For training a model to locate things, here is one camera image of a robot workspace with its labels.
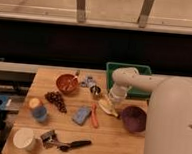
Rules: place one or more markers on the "purple bowl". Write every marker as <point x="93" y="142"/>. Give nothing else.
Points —
<point x="134" y="119"/>

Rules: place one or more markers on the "small yellow-orange cup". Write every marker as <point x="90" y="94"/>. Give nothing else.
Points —
<point x="34" y="103"/>

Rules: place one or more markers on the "white cup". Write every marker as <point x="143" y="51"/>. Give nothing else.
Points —
<point x="24" y="139"/>

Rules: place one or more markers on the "orange carrot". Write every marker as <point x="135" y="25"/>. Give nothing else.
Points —
<point x="94" y="120"/>

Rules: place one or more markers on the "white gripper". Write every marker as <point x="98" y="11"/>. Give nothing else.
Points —
<point x="111" y="100"/>

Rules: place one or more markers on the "blue sponge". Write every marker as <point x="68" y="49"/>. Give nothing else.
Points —
<point x="81" y="115"/>

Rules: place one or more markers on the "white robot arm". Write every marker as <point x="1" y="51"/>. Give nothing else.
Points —
<point x="169" y="114"/>

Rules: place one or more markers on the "orange-red bowl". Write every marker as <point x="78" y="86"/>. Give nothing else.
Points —
<point x="61" y="83"/>

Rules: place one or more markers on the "spoon in red bowl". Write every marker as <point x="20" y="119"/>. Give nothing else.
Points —
<point x="71" y="83"/>

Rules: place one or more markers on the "bunch of dark grapes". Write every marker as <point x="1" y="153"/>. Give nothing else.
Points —
<point x="56" y="98"/>

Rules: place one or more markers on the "blue cup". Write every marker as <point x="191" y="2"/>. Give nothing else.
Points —
<point x="39" y="114"/>

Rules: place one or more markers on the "blue-white crumpled object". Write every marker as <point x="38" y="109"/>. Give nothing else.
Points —
<point x="88" y="82"/>

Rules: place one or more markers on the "small metal cup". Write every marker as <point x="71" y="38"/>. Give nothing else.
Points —
<point x="95" y="91"/>

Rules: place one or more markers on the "yellow banana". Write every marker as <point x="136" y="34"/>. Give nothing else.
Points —
<point x="107" y="106"/>

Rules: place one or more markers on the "green plastic tray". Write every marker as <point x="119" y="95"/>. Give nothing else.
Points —
<point x="137" y="90"/>

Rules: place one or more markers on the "black-handled can opener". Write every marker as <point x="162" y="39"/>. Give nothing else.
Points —
<point x="50" y="139"/>

